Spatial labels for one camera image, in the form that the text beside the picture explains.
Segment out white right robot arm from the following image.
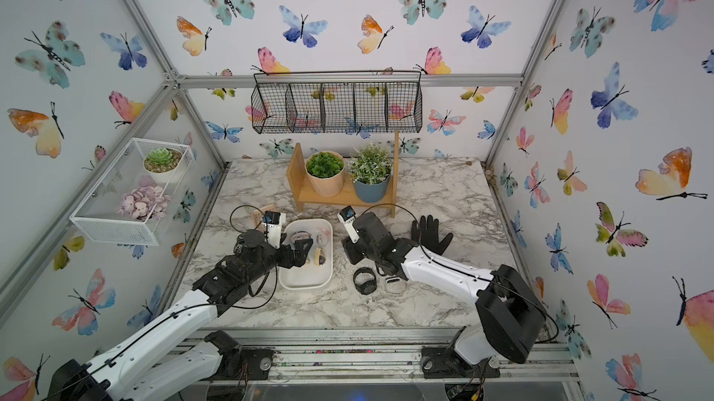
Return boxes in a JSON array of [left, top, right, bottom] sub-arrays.
[[338, 206, 548, 367]]

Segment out wooden shelf stand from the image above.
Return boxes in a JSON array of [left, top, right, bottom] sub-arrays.
[[286, 139, 399, 211]]

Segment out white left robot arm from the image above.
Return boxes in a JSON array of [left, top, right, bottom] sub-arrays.
[[48, 230, 313, 400]]

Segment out succulent in white pot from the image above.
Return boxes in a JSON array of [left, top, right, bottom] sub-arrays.
[[143, 147, 183, 185]]

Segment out white wire wall shelf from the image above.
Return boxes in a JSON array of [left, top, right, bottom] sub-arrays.
[[70, 138, 195, 246]]

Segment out small wooden crate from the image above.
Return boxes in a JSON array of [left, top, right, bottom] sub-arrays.
[[251, 204, 278, 230]]

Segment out pink pot green plant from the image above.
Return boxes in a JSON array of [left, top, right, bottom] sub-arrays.
[[306, 151, 345, 198]]

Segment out black rubber glove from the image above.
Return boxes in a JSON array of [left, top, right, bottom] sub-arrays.
[[411, 215, 454, 256]]

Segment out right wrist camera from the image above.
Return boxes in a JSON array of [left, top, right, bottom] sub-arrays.
[[338, 206, 360, 244]]

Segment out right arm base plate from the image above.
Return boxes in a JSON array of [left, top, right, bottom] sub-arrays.
[[420, 346, 500, 379]]

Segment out black wire wall basket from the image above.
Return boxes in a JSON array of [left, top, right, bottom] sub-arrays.
[[247, 70, 423, 139]]

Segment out pink artificial flowers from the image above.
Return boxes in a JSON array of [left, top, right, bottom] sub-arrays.
[[117, 185, 172, 222]]

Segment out white storage box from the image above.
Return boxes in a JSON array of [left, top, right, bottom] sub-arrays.
[[279, 219, 334, 291]]

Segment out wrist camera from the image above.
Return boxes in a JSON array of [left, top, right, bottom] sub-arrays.
[[338, 206, 360, 244], [262, 211, 286, 250]]

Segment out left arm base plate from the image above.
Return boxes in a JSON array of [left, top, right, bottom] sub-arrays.
[[209, 348, 275, 382]]

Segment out pink white watch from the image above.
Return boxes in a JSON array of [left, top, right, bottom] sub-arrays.
[[316, 228, 332, 248]]

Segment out black watch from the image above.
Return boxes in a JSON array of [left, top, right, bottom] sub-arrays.
[[353, 267, 379, 295]]

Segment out blue pot white-green plant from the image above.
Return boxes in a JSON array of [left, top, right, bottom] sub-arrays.
[[351, 144, 392, 203]]

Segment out white translucent watch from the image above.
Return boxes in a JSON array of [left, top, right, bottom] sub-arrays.
[[384, 276, 407, 297]]

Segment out beige watch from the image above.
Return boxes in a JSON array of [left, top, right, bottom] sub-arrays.
[[312, 248, 327, 266]]

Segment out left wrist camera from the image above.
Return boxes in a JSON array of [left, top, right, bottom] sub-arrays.
[[262, 211, 286, 250]]

